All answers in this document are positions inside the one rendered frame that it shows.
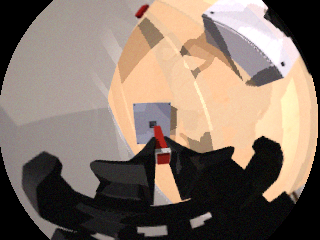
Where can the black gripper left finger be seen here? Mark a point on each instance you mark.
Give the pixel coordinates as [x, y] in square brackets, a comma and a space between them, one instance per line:
[139, 170]

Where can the red peg with white band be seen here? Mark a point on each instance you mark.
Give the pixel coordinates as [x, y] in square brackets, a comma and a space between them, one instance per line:
[162, 153]

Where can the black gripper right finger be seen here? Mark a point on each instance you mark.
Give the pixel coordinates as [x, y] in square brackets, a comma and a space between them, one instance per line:
[187, 165]

